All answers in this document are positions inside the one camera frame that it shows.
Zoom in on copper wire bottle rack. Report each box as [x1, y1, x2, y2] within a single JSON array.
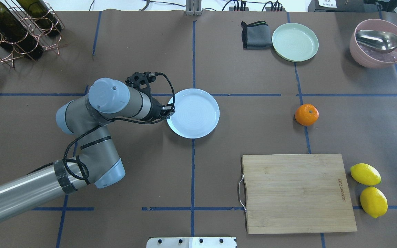
[[0, 0, 68, 68]]

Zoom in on light green plate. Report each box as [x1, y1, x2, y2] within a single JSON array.
[[272, 23, 319, 62]]

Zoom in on bamboo cutting board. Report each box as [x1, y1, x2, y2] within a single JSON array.
[[241, 154, 357, 235]]

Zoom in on lower yellow lemon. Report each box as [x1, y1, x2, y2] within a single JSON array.
[[359, 186, 388, 218]]

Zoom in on yellow lemon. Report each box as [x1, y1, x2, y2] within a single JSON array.
[[350, 163, 381, 186], [359, 186, 388, 218]]

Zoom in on long blue tape line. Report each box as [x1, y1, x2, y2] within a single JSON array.
[[0, 92, 397, 97]]

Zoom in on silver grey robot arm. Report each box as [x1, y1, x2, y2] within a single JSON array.
[[0, 72, 175, 223]]

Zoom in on large metal spoon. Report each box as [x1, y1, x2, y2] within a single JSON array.
[[355, 30, 397, 52]]

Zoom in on metal mounting plate bottom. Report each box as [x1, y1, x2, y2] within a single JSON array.
[[146, 237, 237, 248]]

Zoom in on right dark wine bottle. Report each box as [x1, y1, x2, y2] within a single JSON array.
[[17, 0, 62, 37]]

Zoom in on ice cubes in bowl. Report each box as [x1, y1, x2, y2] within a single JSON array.
[[359, 44, 397, 62]]

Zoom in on light blue plate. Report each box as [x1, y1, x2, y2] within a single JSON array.
[[167, 89, 220, 139]]

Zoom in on dark wine bottle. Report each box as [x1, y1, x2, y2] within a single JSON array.
[[0, 2, 43, 61], [17, 0, 62, 37]]

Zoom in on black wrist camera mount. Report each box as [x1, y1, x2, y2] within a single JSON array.
[[125, 72, 156, 98]]

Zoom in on upper yellow lemon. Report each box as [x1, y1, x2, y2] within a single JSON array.
[[350, 163, 381, 186]]

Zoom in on left dark wine bottle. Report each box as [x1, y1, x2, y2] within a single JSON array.
[[0, 2, 43, 61]]

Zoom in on grey metal bracket top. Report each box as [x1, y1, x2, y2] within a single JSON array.
[[185, 0, 203, 16]]

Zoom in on orange mandarin fruit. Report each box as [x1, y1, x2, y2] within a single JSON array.
[[295, 104, 320, 126]]

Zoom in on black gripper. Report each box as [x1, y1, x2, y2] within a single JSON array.
[[151, 98, 175, 121]]

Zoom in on crossing blue tape line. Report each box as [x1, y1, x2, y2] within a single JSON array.
[[190, 21, 197, 237]]

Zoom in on dark grey folded cloth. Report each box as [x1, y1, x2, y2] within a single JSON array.
[[241, 21, 273, 50]]

